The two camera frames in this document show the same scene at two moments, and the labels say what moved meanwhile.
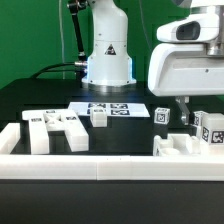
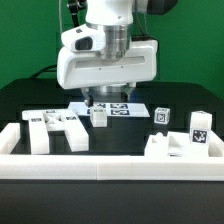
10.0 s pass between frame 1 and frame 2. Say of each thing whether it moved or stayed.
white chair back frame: stayed
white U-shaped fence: stayed
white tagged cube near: stayed
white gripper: moved
